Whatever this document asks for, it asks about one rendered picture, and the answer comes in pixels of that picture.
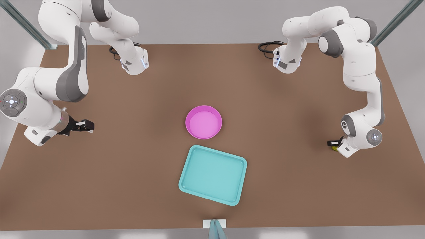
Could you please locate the silver frame post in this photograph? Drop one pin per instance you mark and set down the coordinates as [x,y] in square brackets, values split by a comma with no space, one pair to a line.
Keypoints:
[395,21]
[215,229]
[26,25]

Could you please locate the pink round plate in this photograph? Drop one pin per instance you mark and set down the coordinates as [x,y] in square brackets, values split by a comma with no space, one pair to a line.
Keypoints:
[203,122]

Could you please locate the teal rectangular tray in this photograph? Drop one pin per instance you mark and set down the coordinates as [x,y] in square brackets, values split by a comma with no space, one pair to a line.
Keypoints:
[212,175]

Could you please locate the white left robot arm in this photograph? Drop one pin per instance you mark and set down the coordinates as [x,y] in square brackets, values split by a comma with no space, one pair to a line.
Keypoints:
[360,69]

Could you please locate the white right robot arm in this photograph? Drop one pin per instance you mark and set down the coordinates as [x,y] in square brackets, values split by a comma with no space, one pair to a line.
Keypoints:
[71,76]

